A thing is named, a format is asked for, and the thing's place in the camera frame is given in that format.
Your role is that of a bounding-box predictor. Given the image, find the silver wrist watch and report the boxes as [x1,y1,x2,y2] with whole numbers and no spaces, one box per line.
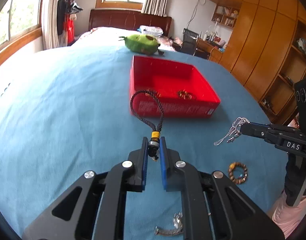
[154,212,183,237]

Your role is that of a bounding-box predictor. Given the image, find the brown wooden bead bracelet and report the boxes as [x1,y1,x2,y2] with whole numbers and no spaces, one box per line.
[228,161,248,185]

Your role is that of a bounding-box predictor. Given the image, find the silver ball chain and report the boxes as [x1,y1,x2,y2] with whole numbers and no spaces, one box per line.
[213,116,251,146]

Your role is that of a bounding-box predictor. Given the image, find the black cord pendant lanyard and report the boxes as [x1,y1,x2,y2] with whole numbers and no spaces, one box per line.
[130,90,165,162]

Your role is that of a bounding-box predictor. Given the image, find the multicolour bead bracelet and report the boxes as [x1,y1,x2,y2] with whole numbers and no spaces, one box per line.
[177,90,196,100]

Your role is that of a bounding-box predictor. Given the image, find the person's right hand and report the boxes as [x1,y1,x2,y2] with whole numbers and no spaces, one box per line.
[268,191,306,238]

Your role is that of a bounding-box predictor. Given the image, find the wooden wardrobe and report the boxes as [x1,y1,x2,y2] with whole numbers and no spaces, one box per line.
[210,0,306,124]

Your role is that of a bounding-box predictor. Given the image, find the wooden desk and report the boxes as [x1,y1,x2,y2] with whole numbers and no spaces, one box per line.
[196,38,223,63]

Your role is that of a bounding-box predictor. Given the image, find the blue bed blanket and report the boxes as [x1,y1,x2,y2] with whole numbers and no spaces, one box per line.
[0,47,287,235]

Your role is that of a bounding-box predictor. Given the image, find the black desk chair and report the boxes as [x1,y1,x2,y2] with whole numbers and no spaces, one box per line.
[180,28,199,55]

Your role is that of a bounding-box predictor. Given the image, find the red tin box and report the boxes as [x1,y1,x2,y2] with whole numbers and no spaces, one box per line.
[130,55,221,118]

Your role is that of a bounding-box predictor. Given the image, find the folded pillow bedding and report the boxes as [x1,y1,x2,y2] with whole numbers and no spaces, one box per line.
[138,25,164,37]

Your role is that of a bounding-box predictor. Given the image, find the green avocado plush toy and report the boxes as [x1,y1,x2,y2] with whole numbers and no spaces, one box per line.
[119,34,164,56]

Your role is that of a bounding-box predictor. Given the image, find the dark wooden headboard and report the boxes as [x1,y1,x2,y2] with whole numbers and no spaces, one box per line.
[88,9,172,36]

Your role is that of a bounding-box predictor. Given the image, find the left side window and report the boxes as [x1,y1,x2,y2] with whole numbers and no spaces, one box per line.
[0,0,42,66]

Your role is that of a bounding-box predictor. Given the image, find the coat rack with clothes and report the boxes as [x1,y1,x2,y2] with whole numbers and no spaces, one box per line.
[56,0,83,47]

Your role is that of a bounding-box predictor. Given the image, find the wall shelf with items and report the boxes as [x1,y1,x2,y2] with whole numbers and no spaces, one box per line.
[211,4,241,29]

